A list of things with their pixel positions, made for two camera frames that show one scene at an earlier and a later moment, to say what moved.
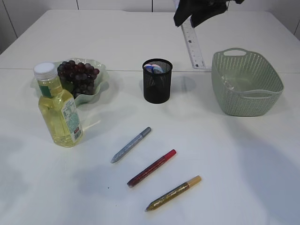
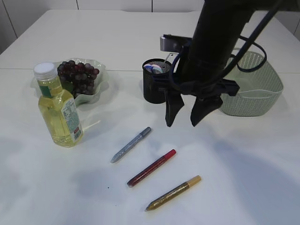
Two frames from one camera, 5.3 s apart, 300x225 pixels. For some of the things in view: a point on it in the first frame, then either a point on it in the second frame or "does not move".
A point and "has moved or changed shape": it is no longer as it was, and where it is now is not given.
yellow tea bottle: (58, 107) does not move
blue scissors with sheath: (149, 67) does not move
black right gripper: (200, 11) → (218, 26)
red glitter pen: (171, 154) does not move
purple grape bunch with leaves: (78, 78) does not move
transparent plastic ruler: (192, 44) has moved or changed shape
